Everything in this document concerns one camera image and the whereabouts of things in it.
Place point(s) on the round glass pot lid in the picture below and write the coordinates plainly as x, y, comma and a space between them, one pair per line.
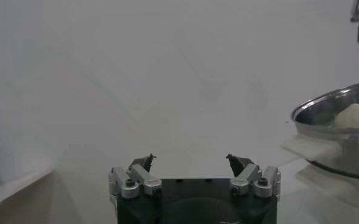
289, 188

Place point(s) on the stainless steel steamer basket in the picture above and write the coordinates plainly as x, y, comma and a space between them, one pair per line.
319, 109

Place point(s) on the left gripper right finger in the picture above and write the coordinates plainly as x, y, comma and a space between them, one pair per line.
252, 181

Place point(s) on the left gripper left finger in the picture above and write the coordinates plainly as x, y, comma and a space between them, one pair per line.
136, 182

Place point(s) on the white steamed baozi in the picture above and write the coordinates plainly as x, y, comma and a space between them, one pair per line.
354, 117

